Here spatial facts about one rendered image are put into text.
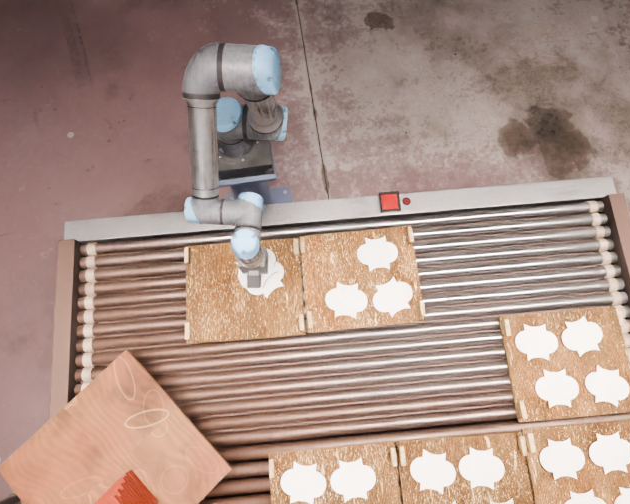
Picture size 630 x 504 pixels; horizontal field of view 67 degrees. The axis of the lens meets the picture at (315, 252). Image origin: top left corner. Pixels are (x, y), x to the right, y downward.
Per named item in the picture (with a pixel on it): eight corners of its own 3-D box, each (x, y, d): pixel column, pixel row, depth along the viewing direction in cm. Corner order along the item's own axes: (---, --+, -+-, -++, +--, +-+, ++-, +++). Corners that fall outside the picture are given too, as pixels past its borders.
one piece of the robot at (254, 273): (232, 280, 140) (240, 290, 155) (262, 280, 140) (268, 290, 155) (234, 241, 143) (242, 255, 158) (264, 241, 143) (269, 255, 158)
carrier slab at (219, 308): (186, 247, 173) (185, 246, 171) (298, 238, 174) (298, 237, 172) (187, 344, 164) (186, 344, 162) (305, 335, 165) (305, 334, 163)
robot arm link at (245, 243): (259, 226, 130) (256, 255, 128) (263, 237, 141) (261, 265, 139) (231, 224, 130) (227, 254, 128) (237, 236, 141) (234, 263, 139)
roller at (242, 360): (81, 368, 166) (74, 367, 161) (625, 319, 171) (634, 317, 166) (80, 382, 165) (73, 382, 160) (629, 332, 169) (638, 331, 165)
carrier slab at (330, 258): (299, 237, 174) (299, 236, 172) (409, 226, 175) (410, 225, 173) (308, 333, 165) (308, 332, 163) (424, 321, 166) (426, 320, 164)
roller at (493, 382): (79, 413, 162) (72, 414, 158) (636, 361, 167) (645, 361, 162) (78, 428, 161) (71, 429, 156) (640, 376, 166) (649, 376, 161)
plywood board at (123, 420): (0, 467, 144) (-4, 469, 142) (128, 349, 153) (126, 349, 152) (103, 602, 135) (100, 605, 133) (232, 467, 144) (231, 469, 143)
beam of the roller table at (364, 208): (72, 225, 182) (64, 220, 176) (603, 181, 187) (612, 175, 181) (71, 247, 180) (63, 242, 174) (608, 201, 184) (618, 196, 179)
